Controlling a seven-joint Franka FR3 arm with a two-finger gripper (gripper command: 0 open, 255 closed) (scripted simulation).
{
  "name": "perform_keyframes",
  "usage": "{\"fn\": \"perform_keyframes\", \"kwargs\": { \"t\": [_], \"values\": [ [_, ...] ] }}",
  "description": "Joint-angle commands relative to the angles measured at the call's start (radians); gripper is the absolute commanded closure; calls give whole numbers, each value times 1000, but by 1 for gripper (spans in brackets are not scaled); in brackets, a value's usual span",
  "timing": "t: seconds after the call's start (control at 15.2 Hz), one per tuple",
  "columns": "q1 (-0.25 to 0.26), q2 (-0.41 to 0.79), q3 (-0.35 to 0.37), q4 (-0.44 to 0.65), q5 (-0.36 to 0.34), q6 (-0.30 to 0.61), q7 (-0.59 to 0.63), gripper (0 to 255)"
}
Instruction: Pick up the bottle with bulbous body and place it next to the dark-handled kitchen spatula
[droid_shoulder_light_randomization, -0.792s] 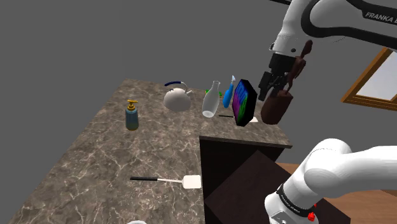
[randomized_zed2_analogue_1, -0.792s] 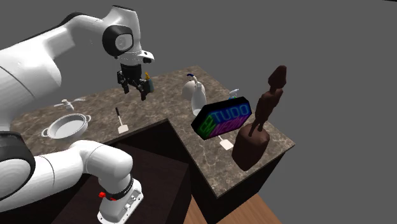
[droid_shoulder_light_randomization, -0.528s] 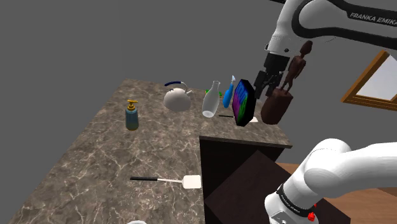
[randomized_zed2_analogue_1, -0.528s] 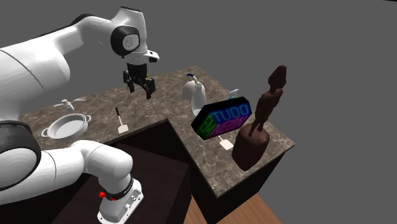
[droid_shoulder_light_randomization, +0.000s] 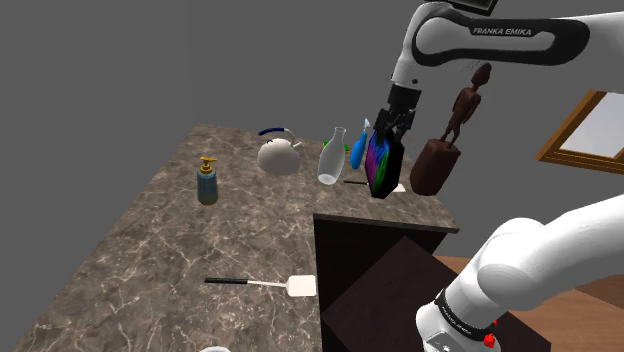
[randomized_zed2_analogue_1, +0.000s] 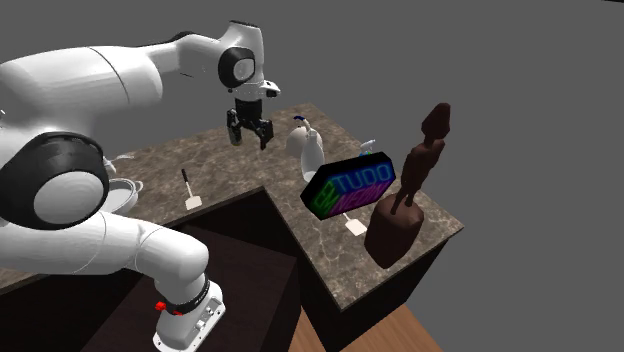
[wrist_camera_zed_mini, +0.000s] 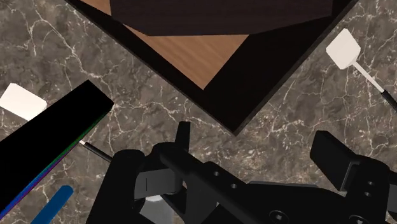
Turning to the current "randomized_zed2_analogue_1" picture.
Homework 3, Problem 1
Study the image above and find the white pot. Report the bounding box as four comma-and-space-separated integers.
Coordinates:
99, 152, 145, 216

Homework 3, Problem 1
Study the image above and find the dark robot stand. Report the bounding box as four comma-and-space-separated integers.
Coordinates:
80, 224, 301, 352

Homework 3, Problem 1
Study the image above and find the white jug with blue cap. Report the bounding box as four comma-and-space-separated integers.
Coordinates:
284, 115, 327, 183

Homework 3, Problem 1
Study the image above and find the white spatula with black handle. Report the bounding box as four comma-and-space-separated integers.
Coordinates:
180, 168, 204, 212

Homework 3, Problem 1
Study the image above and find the black box with neon lettering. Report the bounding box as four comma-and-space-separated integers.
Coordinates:
299, 151, 398, 222

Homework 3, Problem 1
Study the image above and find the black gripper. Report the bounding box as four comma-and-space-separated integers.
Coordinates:
225, 98, 275, 151

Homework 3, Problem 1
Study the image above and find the brown figure statue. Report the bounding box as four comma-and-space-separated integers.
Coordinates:
363, 102, 453, 270

